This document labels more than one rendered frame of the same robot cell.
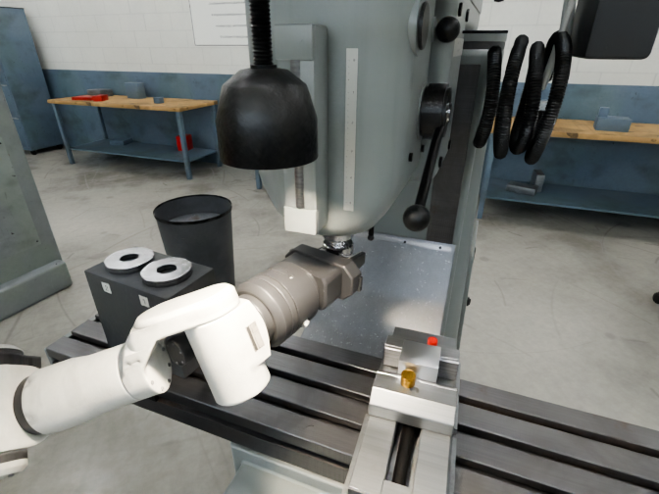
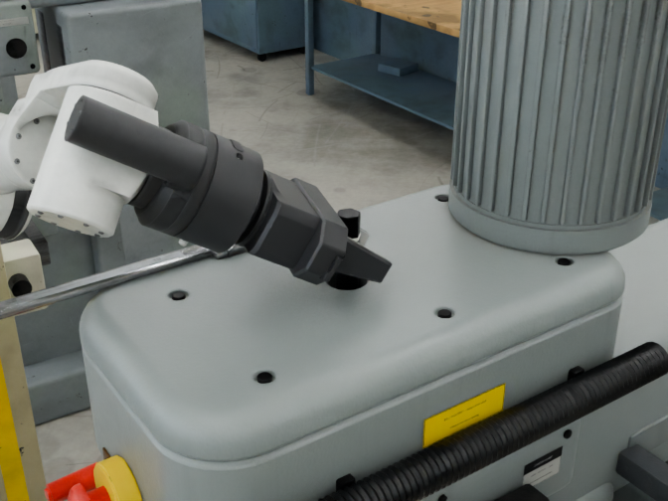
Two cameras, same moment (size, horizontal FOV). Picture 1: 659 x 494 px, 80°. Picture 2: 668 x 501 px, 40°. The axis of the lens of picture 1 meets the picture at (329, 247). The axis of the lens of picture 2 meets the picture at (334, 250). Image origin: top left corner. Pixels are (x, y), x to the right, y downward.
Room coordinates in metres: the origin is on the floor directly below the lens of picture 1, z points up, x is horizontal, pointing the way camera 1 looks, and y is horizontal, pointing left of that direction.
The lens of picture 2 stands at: (-0.06, -0.40, 2.29)
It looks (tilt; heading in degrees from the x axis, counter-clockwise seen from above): 28 degrees down; 34
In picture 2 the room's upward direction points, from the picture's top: straight up
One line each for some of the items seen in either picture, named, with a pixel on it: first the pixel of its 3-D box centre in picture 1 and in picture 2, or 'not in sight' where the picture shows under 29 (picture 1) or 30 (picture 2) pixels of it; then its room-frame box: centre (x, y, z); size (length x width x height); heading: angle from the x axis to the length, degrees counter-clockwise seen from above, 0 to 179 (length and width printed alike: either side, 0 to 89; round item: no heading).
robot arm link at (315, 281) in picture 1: (301, 286); not in sight; (0.46, 0.04, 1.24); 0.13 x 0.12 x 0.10; 56
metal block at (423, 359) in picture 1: (418, 368); not in sight; (0.48, -0.14, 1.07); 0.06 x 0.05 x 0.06; 72
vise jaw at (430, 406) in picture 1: (412, 401); not in sight; (0.43, -0.13, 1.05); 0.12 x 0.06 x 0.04; 72
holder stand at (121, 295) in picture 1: (157, 306); not in sight; (0.66, 0.35, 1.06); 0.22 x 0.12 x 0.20; 64
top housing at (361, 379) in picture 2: not in sight; (359, 349); (0.55, -0.02, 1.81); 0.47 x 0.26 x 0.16; 159
